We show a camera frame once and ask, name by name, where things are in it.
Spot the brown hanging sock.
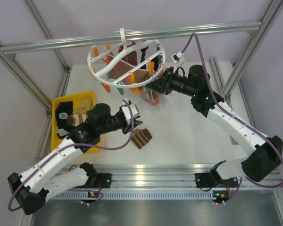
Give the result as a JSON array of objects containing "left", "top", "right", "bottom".
[{"left": 107, "top": 51, "right": 149, "bottom": 85}]

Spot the purple cable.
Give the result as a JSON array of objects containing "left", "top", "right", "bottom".
[
  {"left": 7, "top": 98, "right": 135, "bottom": 211},
  {"left": 181, "top": 32, "right": 283, "bottom": 189}
]

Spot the white round sock hanger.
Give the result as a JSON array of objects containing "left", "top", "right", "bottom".
[{"left": 87, "top": 28, "right": 166, "bottom": 95}]

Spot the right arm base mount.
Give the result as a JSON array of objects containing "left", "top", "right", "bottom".
[{"left": 195, "top": 172, "right": 216, "bottom": 188}]

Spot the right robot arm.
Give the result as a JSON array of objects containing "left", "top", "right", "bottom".
[{"left": 146, "top": 65, "right": 283, "bottom": 187}]

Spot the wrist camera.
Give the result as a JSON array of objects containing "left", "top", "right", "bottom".
[
  {"left": 171, "top": 51, "right": 185, "bottom": 67},
  {"left": 120, "top": 99, "right": 140, "bottom": 124}
]

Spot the aluminium top crossbar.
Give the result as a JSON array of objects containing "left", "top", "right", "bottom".
[{"left": 0, "top": 20, "right": 262, "bottom": 54}]

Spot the pink coral hanging sock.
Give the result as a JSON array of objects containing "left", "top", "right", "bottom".
[{"left": 140, "top": 86, "right": 159, "bottom": 107}]

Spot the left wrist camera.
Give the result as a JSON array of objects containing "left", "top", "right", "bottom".
[{"left": 120, "top": 99, "right": 140, "bottom": 124}]

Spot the brown striped sock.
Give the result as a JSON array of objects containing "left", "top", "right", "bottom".
[
  {"left": 66, "top": 114, "right": 87, "bottom": 127},
  {"left": 131, "top": 129, "right": 152, "bottom": 150}
]

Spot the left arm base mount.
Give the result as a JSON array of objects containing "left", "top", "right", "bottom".
[{"left": 89, "top": 173, "right": 112, "bottom": 189}]

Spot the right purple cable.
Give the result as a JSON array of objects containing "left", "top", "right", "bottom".
[{"left": 181, "top": 32, "right": 283, "bottom": 189}]

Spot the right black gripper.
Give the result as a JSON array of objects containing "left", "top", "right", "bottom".
[{"left": 147, "top": 67, "right": 197, "bottom": 97}]

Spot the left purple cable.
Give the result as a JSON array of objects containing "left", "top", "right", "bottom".
[{"left": 7, "top": 98, "right": 135, "bottom": 211}]

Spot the black sock with patch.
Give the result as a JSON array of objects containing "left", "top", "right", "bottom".
[{"left": 55, "top": 101, "right": 74, "bottom": 139}]

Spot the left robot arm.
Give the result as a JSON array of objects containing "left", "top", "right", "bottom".
[{"left": 8, "top": 99, "right": 142, "bottom": 215}]

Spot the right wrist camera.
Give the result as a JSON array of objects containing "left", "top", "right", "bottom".
[{"left": 171, "top": 51, "right": 185, "bottom": 67}]

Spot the tan beige sock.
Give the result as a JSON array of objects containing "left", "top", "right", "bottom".
[{"left": 76, "top": 98, "right": 93, "bottom": 114}]

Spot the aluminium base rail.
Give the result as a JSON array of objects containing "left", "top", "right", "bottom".
[{"left": 54, "top": 163, "right": 283, "bottom": 201}]

